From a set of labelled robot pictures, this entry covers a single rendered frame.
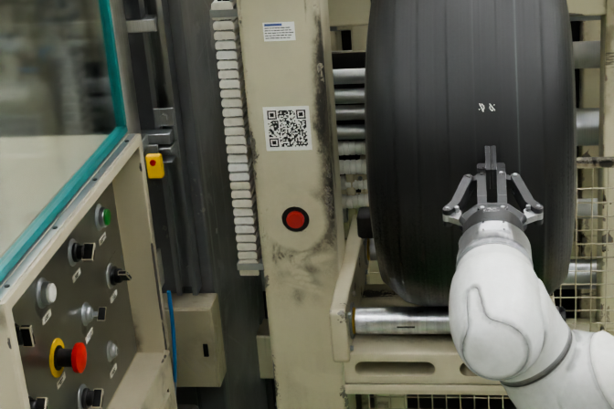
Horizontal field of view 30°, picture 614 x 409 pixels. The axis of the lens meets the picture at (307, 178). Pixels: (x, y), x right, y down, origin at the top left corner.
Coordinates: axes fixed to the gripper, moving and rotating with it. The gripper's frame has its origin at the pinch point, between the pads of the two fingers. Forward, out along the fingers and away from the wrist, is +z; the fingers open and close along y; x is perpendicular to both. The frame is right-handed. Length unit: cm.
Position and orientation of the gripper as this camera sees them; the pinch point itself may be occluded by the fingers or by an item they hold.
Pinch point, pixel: (491, 166)
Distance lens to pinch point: 158.9
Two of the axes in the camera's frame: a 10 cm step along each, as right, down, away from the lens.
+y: -9.9, 0.2, 1.5
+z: 1.2, -4.9, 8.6
